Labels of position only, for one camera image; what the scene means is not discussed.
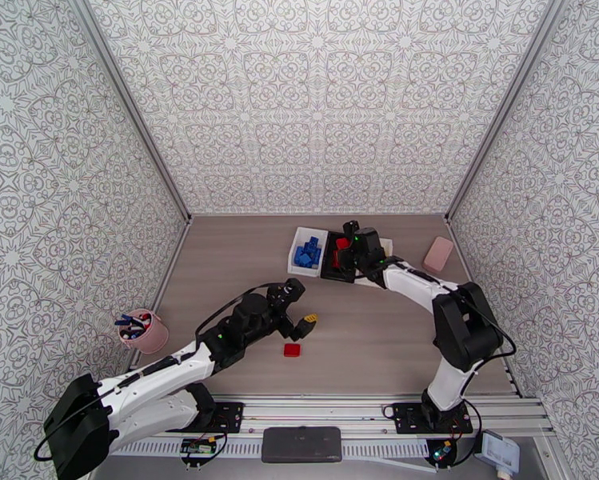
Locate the white plastic bin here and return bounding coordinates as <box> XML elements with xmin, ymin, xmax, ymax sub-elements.
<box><xmin>286</xmin><ymin>226</ymin><xmax>329</xmax><ymax>277</ymax></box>
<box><xmin>353</xmin><ymin>237</ymin><xmax>394</xmax><ymax>290</ymax></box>

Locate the black plastic bin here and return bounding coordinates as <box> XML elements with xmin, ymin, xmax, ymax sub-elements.
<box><xmin>320</xmin><ymin>230</ymin><xmax>360</xmax><ymax>285</ymax></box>

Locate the pink rounded case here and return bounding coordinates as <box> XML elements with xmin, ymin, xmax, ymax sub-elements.
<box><xmin>422</xmin><ymin>236</ymin><xmax>455</xmax><ymax>274</ymax></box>

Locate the pink pen cup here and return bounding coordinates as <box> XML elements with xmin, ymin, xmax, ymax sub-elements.
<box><xmin>118</xmin><ymin>308</ymin><xmax>170</xmax><ymax>354</ymax></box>

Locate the black flat device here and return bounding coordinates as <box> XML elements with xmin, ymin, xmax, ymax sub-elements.
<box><xmin>261</xmin><ymin>426</ymin><xmax>342</xmax><ymax>464</ymax></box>

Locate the small circuit board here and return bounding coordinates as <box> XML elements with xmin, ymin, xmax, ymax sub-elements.
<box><xmin>180</xmin><ymin>438</ymin><xmax>216</xmax><ymax>457</ymax></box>
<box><xmin>426</xmin><ymin>438</ymin><xmax>457</xmax><ymax>467</ymax></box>

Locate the white label box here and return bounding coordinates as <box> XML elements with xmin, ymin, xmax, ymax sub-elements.
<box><xmin>478</xmin><ymin>430</ymin><xmax>521</xmax><ymax>474</ymax></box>

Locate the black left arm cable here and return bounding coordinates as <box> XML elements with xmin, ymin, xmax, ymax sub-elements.
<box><xmin>194</xmin><ymin>281</ymin><xmax>286</xmax><ymax>345</ymax></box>

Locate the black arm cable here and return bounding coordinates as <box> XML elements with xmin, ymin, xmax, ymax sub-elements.
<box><xmin>449</xmin><ymin>288</ymin><xmax>518</xmax><ymax>390</ymax></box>
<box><xmin>194</xmin><ymin>281</ymin><xmax>286</xmax><ymax>345</ymax></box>

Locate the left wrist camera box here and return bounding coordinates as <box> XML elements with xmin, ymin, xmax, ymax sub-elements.
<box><xmin>278</xmin><ymin>277</ymin><xmax>306</xmax><ymax>309</ymax></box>

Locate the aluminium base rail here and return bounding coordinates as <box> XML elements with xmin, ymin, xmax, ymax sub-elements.
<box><xmin>86</xmin><ymin>393</ymin><xmax>555</xmax><ymax>437</ymax></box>

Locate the aluminium table side rail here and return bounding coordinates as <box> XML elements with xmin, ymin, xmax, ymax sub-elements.
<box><xmin>444</xmin><ymin>215</ymin><xmax>522</xmax><ymax>400</ymax></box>
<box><xmin>129</xmin><ymin>215</ymin><xmax>194</xmax><ymax>370</ymax></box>

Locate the white slotted cable duct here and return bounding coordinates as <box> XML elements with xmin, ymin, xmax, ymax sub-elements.
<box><xmin>98</xmin><ymin>439</ymin><xmax>430</xmax><ymax>458</ymax></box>

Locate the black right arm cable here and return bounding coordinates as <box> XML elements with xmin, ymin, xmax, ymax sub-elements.
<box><xmin>449</xmin><ymin>288</ymin><xmax>518</xmax><ymax>390</ymax></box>

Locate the aluminium frame post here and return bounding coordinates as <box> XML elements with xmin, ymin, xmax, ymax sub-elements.
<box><xmin>69</xmin><ymin>0</ymin><xmax>193</xmax><ymax>225</ymax></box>
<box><xmin>444</xmin><ymin>0</ymin><xmax>566</xmax><ymax>225</ymax></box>

